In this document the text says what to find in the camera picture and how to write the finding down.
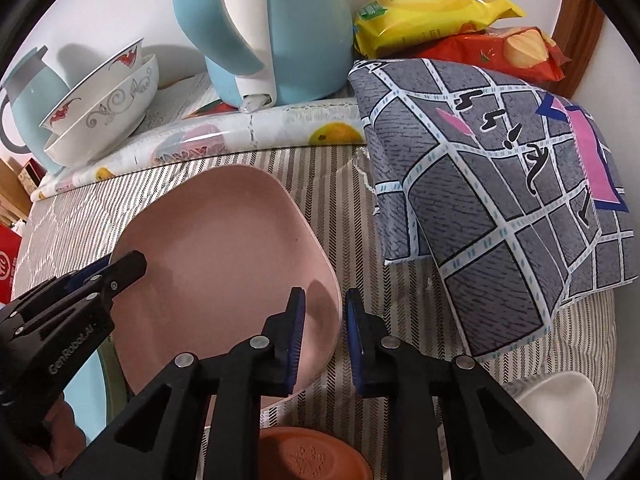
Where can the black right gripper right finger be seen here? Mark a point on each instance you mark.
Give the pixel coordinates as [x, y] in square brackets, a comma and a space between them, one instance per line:
[446, 419]

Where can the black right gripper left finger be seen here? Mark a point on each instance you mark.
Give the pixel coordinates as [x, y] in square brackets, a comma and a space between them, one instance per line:
[201, 416]

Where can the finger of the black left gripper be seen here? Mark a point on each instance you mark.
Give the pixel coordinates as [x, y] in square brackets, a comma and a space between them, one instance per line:
[121, 273]
[81, 276]

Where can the light blue square plate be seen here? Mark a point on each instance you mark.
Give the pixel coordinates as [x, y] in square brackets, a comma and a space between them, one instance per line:
[86, 394]

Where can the pink square plate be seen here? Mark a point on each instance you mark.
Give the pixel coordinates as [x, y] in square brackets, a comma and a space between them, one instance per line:
[224, 249]

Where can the left hand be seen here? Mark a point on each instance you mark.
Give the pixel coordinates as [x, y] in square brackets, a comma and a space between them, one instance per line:
[67, 441]

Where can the striped quilted table cover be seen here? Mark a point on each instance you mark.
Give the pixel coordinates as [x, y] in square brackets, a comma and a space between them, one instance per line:
[330, 187]

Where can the light green square plate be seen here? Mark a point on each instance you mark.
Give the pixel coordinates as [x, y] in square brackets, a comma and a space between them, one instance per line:
[116, 387]

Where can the red box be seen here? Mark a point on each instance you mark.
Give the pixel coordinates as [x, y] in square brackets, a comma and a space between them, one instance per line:
[10, 243]

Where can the white plate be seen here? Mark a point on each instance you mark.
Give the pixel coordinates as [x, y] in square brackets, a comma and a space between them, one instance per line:
[564, 405]

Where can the brown round saucer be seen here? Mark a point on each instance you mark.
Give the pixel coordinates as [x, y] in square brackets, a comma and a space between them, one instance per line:
[301, 453]

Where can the blue patterned porcelain bowl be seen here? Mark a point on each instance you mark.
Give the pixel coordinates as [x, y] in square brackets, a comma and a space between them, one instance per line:
[93, 87]

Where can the white porcelain bowl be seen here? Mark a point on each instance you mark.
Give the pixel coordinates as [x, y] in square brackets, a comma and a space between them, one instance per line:
[109, 122]

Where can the fruit print rolled mat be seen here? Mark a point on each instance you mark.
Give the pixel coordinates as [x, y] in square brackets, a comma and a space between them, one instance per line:
[320, 123]

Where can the teal thermos jug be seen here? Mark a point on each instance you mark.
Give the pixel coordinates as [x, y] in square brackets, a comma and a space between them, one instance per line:
[32, 90]

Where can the grey checked folded cloth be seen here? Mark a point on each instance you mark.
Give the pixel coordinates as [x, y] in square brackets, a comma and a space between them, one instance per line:
[509, 189]

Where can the light blue electric kettle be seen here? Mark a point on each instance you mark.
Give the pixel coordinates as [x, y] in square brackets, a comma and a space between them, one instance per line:
[264, 53]

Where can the red chips bag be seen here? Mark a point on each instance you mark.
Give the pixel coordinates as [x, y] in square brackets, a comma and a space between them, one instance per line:
[522, 52]

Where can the yellow chips bag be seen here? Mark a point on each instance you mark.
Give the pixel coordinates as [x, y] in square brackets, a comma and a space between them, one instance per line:
[384, 27]

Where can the brown wooden door frame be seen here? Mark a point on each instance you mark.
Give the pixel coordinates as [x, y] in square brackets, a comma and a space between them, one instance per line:
[577, 32]

